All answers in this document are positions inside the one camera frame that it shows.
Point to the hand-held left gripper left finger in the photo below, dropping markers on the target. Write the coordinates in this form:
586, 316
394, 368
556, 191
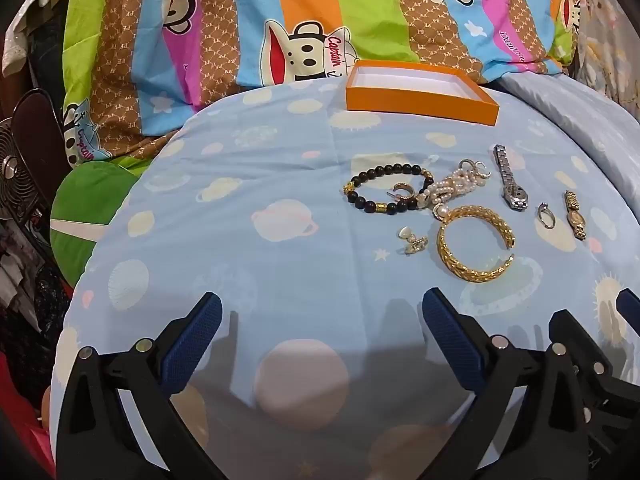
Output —
192, 342

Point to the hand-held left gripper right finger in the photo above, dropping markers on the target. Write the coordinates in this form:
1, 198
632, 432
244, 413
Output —
452, 342

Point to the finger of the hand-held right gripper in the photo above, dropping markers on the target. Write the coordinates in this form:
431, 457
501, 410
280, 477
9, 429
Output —
630, 302
580, 345

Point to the gold braided bangle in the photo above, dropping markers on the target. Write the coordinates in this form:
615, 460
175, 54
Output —
445, 255

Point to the small gold wristwatch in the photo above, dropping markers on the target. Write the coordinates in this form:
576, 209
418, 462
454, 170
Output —
575, 217

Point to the silver wristwatch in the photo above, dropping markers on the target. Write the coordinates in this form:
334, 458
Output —
515, 195

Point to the orange jewelry box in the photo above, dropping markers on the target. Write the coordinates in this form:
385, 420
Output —
425, 110

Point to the cream heart earring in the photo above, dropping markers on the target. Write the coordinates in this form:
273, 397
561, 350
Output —
405, 233

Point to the light blue planet bedsheet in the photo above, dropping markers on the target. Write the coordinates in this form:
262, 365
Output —
250, 210

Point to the brown gold hoop earring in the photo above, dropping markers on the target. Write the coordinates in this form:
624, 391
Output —
402, 187

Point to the green pillow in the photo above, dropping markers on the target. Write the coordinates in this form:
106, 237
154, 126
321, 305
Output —
85, 210

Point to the red cloth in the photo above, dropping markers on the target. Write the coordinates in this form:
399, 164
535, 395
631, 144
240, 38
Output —
20, 410

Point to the grey blue quilt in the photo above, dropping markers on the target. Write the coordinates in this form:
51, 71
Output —
590, 110

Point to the black electric fan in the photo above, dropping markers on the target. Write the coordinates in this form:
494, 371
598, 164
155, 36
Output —
17, 175

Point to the black chair back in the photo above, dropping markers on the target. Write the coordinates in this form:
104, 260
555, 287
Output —
37, 125

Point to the floral cloth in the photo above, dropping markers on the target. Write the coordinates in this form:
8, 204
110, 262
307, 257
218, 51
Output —
607, 35

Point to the striped cartoon monkey blanket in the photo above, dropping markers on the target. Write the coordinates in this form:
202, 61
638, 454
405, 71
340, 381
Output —
250, 25

